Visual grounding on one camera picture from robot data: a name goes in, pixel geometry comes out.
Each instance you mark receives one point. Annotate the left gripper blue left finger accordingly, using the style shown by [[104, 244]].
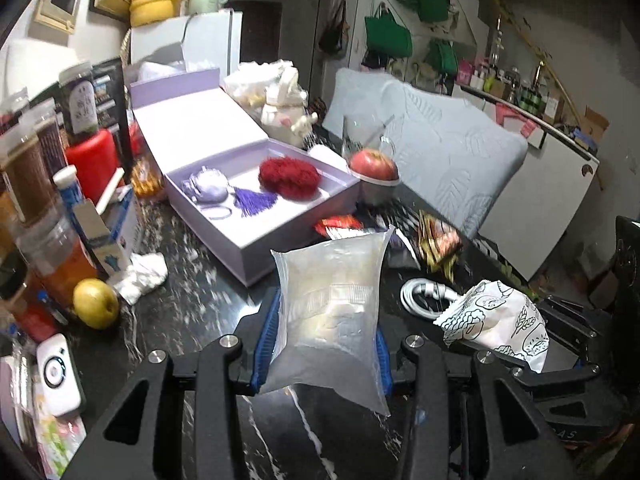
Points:
[[263, 350]]

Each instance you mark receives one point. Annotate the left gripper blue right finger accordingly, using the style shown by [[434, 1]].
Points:
[[384, 361]]

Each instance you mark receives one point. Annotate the clear plastic pillow bag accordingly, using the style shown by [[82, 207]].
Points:
[[328, 319]]

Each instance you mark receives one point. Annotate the white patterned snack bag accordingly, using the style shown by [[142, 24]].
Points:
[[497, 317]]

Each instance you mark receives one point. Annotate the brown gold snack bag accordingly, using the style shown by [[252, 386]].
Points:
[[438, 244]]

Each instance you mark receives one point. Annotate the red snack packet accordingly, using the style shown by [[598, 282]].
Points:
[[335, 226]]

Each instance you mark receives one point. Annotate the red fluffy scrunchie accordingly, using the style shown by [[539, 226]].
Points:
[[291, 178]]

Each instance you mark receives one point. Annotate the lavender drawstring pouch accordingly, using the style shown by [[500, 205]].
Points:
[[211, 189]]

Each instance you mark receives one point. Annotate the crumpled white tissue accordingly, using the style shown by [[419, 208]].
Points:
[[144, 274]]

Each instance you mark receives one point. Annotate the lavender open gift box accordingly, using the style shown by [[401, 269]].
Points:
[[190, 123]]

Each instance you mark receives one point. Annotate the metal bowl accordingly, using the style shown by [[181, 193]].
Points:
[[376, 192]]

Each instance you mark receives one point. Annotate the white cabinet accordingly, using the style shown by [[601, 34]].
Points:
[[537, 205]]

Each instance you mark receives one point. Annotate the yellow apple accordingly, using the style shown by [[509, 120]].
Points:
[[95, 303]]

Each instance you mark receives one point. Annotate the white blue carton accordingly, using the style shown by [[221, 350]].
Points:
[[114, 236]]

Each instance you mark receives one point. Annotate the red apple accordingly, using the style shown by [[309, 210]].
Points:
[[374, 164]]

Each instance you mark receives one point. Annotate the white portable device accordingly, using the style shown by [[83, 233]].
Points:
[[60, 382]]

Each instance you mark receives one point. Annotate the light blue leaf cushion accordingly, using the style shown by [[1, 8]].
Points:
[[447, 150]]

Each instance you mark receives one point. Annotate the glass mug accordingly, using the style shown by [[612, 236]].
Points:
[[366, 132]]

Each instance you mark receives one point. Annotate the orange liquid jar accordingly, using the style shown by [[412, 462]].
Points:
[[53, 250]]

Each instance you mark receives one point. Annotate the cream cartoon water bottle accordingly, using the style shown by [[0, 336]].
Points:
[[284, 114]]

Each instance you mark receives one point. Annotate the red plastic container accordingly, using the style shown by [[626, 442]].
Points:
[[96, 160]]

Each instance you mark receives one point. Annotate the blue white tube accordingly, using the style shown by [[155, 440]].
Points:
[[66, 181]]

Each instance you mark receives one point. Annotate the clear plastic bag of snacks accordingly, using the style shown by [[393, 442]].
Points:
[[248, 83]]

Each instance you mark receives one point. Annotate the dark lidded jar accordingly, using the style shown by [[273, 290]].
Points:
[[78, 102]]

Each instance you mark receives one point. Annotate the white refrigerator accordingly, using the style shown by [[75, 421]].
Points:
[[194, 42]]

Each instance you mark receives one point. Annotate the green tote bag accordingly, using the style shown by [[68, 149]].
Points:
[[385, 36]]

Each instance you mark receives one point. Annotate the wall intercom panel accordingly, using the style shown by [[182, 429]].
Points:
[[60, 15]]

